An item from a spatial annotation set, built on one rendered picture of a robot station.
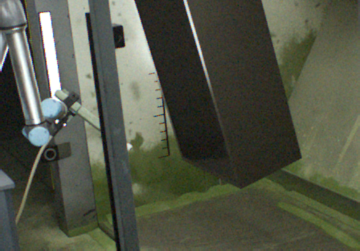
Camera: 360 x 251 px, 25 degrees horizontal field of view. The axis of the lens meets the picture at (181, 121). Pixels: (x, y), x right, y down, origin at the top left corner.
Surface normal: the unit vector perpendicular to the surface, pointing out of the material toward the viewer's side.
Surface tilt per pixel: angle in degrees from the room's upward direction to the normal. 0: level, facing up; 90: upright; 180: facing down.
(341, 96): 57
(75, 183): 90
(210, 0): 91
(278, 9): 90
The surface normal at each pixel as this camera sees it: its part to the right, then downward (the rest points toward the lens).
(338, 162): -0.81, -0.36
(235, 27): 0.45, 0.18
